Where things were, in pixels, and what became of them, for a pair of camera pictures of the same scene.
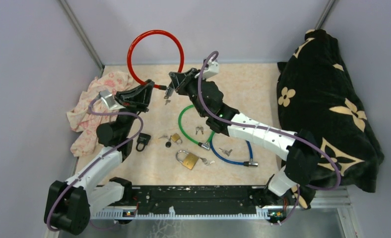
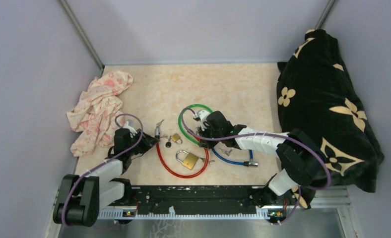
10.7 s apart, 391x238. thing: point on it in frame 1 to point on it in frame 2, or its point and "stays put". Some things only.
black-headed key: [168, 144] stays put
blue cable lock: [251, 163] stays put
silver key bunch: [206, 162] stays put
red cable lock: [169, 90] to [157, 137]
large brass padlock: [190, 160] stays put
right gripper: [180, 82] to [207, 144]
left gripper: [137, 99] to [148, 141]
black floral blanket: [316, 93] stays put
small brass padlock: [176, 137] stays put
